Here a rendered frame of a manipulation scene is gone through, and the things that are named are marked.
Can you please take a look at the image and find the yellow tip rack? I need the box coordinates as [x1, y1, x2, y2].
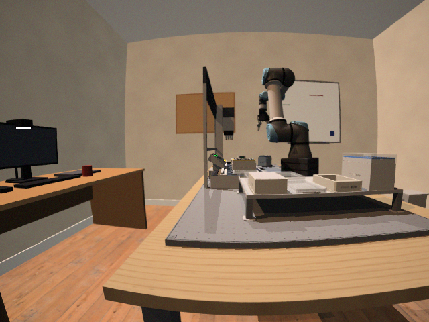
[232, 158, 256, 170]

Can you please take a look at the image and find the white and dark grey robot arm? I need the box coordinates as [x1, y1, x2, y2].
[259, 68, 312, 158]

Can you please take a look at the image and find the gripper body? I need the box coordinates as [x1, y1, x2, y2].
[258, 109, 268, 122]

